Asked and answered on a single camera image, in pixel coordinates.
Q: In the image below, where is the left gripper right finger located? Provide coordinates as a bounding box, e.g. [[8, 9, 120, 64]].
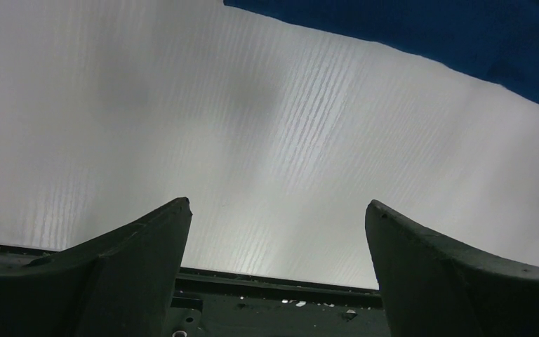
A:
[[365, 200, 539, 336]]

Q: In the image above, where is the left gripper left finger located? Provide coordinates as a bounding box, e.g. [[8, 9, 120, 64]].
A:
[[0, 197, 192, 336]]

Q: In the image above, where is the blue t shirt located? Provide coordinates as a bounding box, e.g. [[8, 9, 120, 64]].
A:
[[222, 0, 539, 272]]

